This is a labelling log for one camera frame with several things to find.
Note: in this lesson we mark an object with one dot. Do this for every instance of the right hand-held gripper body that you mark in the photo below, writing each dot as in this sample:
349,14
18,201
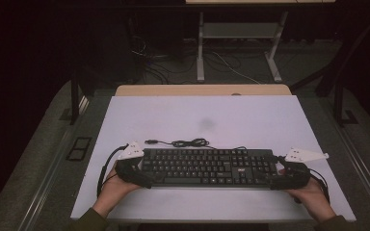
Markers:
297,178

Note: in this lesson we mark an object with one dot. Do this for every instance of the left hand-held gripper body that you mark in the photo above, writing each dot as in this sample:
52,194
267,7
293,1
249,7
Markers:
126,170

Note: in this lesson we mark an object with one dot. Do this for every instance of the black computer keyboard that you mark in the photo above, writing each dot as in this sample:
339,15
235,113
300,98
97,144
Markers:
205,166

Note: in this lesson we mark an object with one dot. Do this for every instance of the person's left hand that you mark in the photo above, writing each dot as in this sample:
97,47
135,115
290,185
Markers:
112,192

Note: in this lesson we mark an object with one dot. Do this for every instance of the person's right hand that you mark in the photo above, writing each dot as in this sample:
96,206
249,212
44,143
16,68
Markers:
314,199

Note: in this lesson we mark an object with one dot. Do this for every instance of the black floor socket plate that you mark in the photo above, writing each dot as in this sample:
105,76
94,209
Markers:
78,149

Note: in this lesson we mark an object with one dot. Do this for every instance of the black metal stand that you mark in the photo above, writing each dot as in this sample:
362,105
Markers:
338,102
74,99

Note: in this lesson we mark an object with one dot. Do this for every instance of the wooden table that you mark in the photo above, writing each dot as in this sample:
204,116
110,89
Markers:
173,90

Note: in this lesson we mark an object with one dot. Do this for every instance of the white board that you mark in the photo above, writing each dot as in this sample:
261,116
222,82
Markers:
205,112

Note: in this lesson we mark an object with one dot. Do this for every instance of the white-framed desk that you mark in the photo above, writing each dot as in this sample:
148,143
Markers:
200,64

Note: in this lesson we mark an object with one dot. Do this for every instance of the metal floor rail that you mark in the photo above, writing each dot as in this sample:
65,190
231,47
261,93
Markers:
49,179
356,160

